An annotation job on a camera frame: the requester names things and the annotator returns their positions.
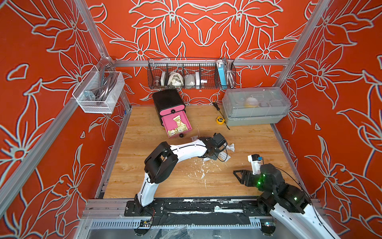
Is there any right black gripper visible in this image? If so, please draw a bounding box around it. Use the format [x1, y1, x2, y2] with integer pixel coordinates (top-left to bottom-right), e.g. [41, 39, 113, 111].
[232, 169, 276, 197]

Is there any green cookie packet large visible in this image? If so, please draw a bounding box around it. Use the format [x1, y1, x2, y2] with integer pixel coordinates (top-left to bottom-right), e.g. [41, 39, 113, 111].
[168, 129, 179, 137]

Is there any green cookie packet top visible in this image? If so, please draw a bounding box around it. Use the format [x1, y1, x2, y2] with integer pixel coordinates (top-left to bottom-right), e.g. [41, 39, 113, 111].
[173, 115, 184, 127]

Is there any pink drawer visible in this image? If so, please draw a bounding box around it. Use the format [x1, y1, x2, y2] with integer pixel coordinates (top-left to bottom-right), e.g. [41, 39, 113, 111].
[162, 111, 192, 138]
[159, 105, 185, 116]

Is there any black pink drawer cabinet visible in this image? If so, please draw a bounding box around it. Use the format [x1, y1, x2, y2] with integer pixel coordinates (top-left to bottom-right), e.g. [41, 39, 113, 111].
[152, 89, 186, 126]

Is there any pink top drawer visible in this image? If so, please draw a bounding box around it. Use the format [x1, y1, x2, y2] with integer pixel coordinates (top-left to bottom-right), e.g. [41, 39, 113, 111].
[159, 105, 185, 116]

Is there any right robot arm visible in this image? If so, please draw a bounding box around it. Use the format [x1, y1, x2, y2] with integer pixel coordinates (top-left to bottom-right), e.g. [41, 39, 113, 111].
[233, 163, 340, 239]

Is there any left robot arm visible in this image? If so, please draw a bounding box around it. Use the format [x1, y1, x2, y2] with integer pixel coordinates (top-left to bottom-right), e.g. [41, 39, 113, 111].
[134, 133, 228, 212]

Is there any yellow tape measure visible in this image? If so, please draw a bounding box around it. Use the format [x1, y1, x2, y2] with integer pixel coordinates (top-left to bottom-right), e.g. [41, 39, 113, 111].
[216, 116, 225, 125]

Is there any grey plastic storage box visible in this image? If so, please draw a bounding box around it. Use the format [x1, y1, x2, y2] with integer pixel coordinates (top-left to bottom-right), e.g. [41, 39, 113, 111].
[222, 87, 291, 126]

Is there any blue box in basket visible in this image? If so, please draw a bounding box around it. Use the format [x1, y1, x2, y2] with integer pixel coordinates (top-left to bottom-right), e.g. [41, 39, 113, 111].
[216, 59, 227, 89]

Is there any white cloth in basket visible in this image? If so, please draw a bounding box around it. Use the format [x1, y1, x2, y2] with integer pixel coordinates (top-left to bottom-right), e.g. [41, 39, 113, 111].
[167, 71, 184, 88]

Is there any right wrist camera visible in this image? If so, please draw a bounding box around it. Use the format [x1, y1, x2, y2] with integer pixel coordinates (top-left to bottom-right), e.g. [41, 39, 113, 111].
[248, 154, 263, 175]

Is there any black handled screwdriver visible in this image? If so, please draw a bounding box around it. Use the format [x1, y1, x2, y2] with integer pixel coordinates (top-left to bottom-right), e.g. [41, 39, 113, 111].
[212, 102, 230, 130]

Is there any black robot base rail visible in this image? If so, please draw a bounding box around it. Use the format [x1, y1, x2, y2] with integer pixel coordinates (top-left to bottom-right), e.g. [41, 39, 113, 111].
[123, 196, 277, 227]

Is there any black wire wall basket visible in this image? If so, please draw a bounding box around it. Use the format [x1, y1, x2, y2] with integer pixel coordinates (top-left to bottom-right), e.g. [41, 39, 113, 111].
[147, 57, 237, 90]

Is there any clear plastic wall bin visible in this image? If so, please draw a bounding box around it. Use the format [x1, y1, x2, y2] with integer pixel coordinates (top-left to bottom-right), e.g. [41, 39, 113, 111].
[72, 66, 124, 114]

